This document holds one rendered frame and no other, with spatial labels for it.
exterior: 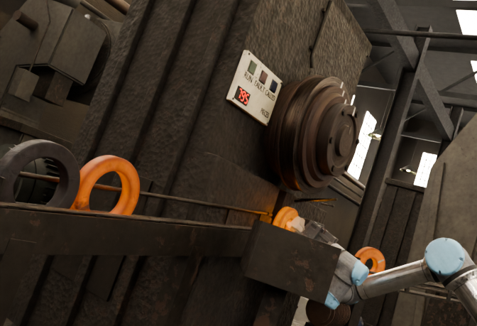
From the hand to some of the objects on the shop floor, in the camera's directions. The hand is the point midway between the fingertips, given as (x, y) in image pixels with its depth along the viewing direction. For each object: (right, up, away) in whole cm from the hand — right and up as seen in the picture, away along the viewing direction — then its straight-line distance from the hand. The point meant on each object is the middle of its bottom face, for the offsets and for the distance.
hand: (287, 224), depth 188 cm
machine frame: (-58, -61, +14) cm, 86 cm away
